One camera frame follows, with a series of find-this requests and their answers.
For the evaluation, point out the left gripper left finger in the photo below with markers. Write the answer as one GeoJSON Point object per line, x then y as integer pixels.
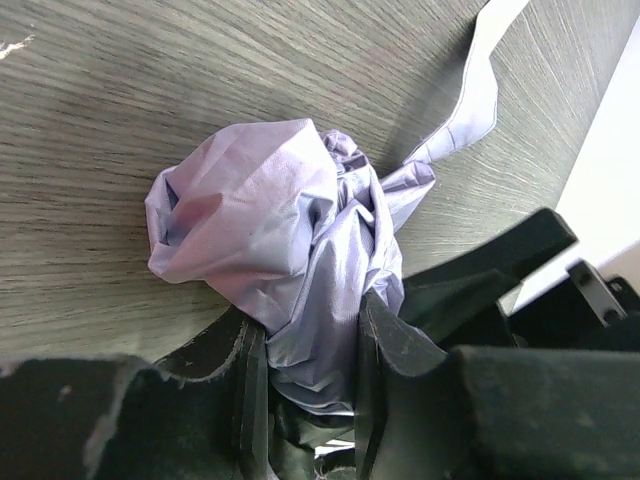
{"type": "Point", "coordinates": [198, 413]}

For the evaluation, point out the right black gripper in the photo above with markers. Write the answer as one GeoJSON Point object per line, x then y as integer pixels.
{"type": "Point", "coordinates": [457, 302]}

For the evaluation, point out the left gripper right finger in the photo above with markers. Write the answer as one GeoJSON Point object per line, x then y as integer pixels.
{"type": "Point", "coordinates": [489, 412]}

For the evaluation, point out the lavender folding umbrella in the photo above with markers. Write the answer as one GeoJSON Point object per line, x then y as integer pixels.
{"type": "Point", "coordinates": [293, 226]}

